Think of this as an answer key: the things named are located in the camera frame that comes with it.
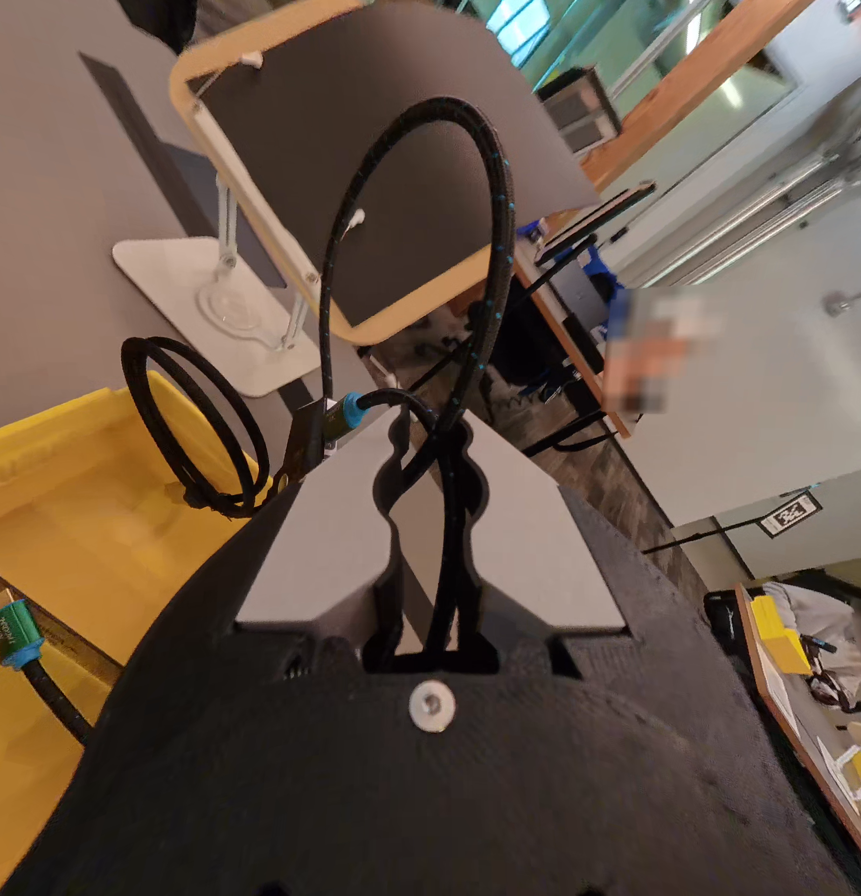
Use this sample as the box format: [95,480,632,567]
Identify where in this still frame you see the black hdmi switch box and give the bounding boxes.
[285,398,328,494]

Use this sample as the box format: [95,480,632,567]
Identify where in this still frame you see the yellow plastic bin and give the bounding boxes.
[0,370,274,666]
[0,626,113,896]

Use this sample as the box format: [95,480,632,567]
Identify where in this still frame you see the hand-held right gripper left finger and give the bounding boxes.
[235,408,413,636]

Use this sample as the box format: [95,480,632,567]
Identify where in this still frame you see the black and white marker sign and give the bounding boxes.
[758,490,823,539]

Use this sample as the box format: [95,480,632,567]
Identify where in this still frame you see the background wooden-edged table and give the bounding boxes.
[735,581,861,876]

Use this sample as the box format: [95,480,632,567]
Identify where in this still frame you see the braided hdmi cable green plug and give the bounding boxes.
[319,97,519,655]
[0,598,97,744]

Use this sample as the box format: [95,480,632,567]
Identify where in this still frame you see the black pole stand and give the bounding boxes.
[644,514,774,557]

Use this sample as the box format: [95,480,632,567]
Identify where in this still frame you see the small black cabinet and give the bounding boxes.
[535,66,624,156]

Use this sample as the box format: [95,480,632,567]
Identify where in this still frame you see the white stand with clear arms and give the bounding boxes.
[112,175,323,399]

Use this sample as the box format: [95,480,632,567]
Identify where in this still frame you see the black board with wooden rim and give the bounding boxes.
[168,0,603,347]

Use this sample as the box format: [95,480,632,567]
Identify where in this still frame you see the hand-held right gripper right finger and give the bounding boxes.
[460,412,627,639]

